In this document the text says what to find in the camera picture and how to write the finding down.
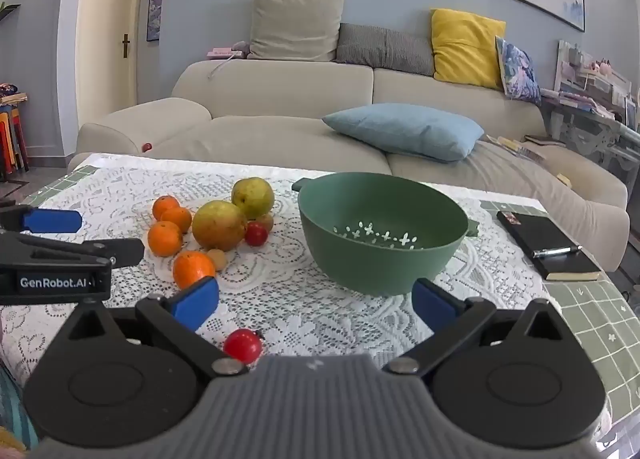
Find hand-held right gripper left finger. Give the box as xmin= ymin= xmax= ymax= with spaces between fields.
xmin=52 ymin=276 xmax=249 ymax=379

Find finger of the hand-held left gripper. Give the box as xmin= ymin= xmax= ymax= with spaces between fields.
xmin=0 ymin=232 xmax=146 ymax=270
xmin=0 ymin=204 xmax=84 ymax=235

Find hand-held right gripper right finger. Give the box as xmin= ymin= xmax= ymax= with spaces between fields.
xmin=381 ymin=278 xmax=576 ymax=375

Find orange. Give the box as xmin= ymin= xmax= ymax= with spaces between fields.
xmin=172 ymin=250 xmax=217 ymax=290
xmin=147 ymin=220 xmax=184 ymax=258
xmin=160 ymin=206 xmax=193 ymax=234
xmin=152 ymin=195 xmax=180 ymax=220

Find red tomato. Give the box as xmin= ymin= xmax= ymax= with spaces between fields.
xmin=223 ymin=329 xmax=264 ymax=366
xmin=244 ymin=222 xmax=269 ymax=247

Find green colander bowl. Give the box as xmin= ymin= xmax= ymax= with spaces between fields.
xmin=291 ymin=172 xmax=480 ymax=297

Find large yellow-green pear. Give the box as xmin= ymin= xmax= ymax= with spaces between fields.
xmin=192 ymin=200 xmax=249 ymax=252

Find small green pear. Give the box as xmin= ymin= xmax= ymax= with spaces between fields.
xmin=230 ymin=177 xmax=276 ymax=221

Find white lace tablecloth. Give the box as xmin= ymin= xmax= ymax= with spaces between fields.
xmin=0 ymin=153 xmax=591 ymax=390

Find stack of colourful stools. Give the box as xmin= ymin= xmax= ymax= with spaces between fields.
xmin=0 ymin=99 xmax=30 ymax=180

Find black notebook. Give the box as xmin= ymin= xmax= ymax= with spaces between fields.
xmin=496 ymin=211 xmax=602 ymax=282

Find black and silver pen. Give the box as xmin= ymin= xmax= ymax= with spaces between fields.
xmin=532 ymin=245 xmax=583 ymax=259

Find light blue pillow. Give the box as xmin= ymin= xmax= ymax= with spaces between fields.
xmin=321 ymin=102 xmax=486 ymax=163

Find books on sofa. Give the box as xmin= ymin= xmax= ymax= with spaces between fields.
xmin=487 ymin=134 xmax=548 ymax=162

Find beige sofa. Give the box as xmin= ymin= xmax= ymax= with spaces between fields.
xmin=67 ymin=59 xmax=631 ymax=272

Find cream door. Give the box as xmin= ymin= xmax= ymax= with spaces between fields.
xmin=75 ymin=0 xmax=146 ymax=120

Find glass-topped desk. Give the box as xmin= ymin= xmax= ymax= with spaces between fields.
xmin=540 ymin=104 xmax=640 ymax=180

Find blue floral cushion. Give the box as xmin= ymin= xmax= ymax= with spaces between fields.
xmin=495 ymin=36 xmax=542 ymax=106

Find yellow cushion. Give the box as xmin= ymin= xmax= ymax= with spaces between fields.
xmin=430 ymin=8 xmax=507 ymax=91

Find grey striped cushion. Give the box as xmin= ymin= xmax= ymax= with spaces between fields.
xmin=336 ymin=23 xmax=435 ymax=77

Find pile of books and papers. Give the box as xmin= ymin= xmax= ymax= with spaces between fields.
xmin=542 ymin=39 xmax=640 ymax=122

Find beige cushion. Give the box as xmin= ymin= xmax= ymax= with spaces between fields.
xmin=247 ymin=0 xmax=347 ymax=62

